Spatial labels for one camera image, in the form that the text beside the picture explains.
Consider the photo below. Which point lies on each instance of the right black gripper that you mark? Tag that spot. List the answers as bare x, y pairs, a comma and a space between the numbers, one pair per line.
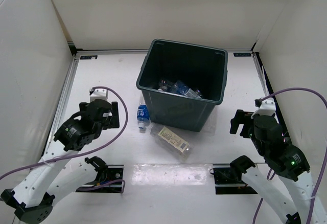
241, 117

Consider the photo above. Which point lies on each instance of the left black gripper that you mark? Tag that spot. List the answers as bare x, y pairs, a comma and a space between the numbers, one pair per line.
115, 115

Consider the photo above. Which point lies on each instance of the clear bottle blue green label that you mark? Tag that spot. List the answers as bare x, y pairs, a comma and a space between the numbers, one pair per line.
179, 88

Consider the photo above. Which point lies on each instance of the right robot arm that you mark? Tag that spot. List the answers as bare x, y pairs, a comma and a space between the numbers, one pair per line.
265, 132

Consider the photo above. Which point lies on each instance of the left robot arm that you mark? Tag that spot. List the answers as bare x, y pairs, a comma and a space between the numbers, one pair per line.
64, 168

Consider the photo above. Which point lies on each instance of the dark green plastic bin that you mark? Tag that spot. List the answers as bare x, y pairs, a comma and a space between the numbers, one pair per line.
199, 67

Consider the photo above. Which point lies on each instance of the bottles inside bin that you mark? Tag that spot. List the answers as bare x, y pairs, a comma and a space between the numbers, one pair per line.
164, 85

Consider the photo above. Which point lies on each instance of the clear crushed plastic bottle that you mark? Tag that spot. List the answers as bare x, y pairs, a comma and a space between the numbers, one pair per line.
210, 126

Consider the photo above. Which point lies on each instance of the blue label plastic bottle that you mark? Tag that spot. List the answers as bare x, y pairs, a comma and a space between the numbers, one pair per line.
143, 117

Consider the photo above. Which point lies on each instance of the left black corner label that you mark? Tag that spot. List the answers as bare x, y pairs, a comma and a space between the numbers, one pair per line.
88, 57

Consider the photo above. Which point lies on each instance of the black corner label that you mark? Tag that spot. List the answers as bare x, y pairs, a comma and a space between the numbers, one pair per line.
242, 54
88, 57

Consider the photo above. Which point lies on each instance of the right black corner label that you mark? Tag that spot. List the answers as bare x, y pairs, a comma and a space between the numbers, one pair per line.
242, 54

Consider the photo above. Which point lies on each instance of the large clear labelled bottle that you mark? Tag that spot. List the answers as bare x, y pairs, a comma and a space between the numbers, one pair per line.
171, 142

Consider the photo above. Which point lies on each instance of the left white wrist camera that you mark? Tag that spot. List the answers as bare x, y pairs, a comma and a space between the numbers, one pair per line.
98, 94

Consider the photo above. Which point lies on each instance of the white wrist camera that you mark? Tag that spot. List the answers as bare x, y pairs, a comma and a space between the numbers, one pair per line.
98, 94
265, 108

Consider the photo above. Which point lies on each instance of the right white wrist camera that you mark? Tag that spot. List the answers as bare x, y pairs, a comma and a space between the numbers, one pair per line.
265, 108

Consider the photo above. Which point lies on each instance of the left aluminium frame rail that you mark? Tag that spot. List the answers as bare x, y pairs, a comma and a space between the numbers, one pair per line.
63, 101

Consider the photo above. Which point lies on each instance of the aluminium frame rail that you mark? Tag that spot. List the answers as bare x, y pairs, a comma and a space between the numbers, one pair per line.
268, 90
63, 101

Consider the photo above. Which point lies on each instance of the right aluminium frame rail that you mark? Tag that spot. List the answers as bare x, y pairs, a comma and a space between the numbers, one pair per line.
268, 90

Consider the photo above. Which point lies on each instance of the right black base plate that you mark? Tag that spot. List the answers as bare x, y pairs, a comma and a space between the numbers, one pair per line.
226, 184

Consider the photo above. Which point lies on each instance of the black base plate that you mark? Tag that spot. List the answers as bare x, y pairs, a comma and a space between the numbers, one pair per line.
226, 184
110, 181

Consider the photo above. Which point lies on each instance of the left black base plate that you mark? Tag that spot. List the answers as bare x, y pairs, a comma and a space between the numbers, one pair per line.
110, 181

